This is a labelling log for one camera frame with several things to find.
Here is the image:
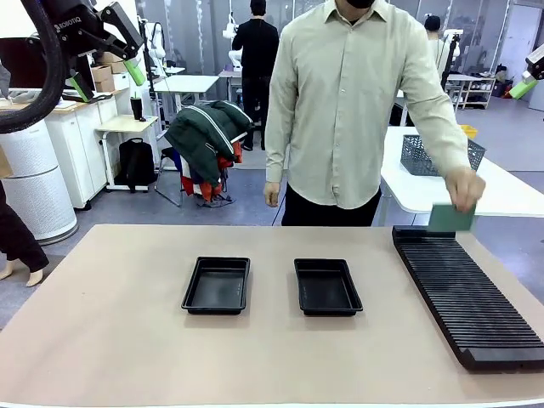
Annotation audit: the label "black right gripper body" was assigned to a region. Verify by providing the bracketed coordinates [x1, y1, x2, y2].
[525, 44, 544, 82]

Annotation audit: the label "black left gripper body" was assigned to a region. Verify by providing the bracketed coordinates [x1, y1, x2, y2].
[42, 0, 105, 59]

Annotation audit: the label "green perforated circuit board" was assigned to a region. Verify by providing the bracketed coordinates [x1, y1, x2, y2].
[427, 203, 478, 233]

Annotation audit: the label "person's right forearm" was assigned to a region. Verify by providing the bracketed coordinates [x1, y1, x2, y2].
[264, 114, 292, 184]

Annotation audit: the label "person's left forearm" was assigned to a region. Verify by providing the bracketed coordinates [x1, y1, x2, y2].
[418, 101, 473, 180]

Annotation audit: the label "black ESD tray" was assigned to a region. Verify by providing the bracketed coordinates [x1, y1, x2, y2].
[293, 258, 364, 317]
[181, 255, 252, 316]

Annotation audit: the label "person's left hand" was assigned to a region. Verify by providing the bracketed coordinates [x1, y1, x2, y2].
[445, 167, 487, 214]

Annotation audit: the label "person's right hand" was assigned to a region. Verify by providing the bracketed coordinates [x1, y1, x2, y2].
[263, 181, 284, 209]

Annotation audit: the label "brown cardboard box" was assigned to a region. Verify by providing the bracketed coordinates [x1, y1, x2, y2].
[98, 50, 129, 75]
[90, 64, 116, 94]

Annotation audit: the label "black laptop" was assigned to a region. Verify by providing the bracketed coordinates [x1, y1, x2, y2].
[62, 89, 115, 105]

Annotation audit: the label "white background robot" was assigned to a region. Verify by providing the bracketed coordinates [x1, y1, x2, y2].
[221, 12, 244, 72]
[441, 28, 464, 61]
[142, 19, 167, 61]

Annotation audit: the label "white storage shelf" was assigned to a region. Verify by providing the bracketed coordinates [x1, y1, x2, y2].
[445, 73, 496, 111]

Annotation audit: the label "small wooden-top desk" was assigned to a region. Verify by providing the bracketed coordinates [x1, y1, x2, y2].
[94, 113, 161, 191]

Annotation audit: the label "black computer monitor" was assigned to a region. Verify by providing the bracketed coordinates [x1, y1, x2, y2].
[0, 37, 97, 93]

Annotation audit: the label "white workshop table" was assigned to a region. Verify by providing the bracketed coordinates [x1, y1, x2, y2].
[151, 75, 220, 108]

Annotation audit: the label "person in cream top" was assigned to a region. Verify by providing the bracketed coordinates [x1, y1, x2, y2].
[423, 14, 453, 82]

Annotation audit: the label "black backpack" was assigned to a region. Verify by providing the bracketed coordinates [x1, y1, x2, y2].
[115, 137, 156, 193]

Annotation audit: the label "white side table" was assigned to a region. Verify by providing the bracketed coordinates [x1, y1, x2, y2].
[379, 126, 544, 218]

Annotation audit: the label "white cylindrical air purifier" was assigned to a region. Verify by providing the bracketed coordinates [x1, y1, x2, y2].
[0, 117, 80, 246]

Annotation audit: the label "metal folding chair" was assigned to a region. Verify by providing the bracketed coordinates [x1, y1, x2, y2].
[153, 145, 234, 208]

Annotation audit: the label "dark green puffer jacket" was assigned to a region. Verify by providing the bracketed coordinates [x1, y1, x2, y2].
[164, 100, 254, 186]

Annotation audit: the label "grey plastic mesh basket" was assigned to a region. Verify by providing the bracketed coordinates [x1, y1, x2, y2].
[399, 134, 487, 178]

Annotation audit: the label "person in black clothes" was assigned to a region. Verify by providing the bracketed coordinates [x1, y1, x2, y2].
[230, 0, 281, 152]

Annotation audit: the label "red and blue garment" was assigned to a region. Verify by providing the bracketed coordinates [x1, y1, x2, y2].
[172, 142, 245, 206]

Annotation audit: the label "standing figure dark trousers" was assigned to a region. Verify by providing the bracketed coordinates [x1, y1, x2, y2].
[0, 144, 50, 288]

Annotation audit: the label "person in beige shirt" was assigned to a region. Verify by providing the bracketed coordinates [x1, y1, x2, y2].
[263, 0, 473, 228]

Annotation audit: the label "black slotted board rack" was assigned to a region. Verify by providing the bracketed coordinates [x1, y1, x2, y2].
[391, 225, 544, 371]

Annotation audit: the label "left arm black cable sleeve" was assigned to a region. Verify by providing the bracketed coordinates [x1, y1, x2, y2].
[0, 0, 67, 135]

